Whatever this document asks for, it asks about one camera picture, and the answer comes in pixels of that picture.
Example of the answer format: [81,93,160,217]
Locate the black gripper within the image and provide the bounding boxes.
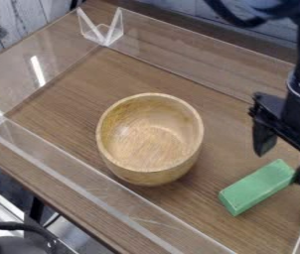
[248,75,300,185]

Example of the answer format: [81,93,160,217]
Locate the brown wooden bowl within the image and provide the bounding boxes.
[96,93,205,187]

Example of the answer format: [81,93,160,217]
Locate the black cable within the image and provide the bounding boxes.
[0,220,53,254]

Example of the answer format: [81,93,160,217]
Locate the green rectangular block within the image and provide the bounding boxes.
[220,159,295,216]

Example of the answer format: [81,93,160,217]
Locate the grey metal bracket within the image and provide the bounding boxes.
[25,216,78,254]

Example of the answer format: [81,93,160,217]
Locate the clear acrylic tray walls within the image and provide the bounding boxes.
[0,2,300,254]

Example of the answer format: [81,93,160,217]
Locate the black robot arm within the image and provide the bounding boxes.
[204,0,300,185]

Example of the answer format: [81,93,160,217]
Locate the black table leg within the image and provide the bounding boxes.
[30,197,46,223]

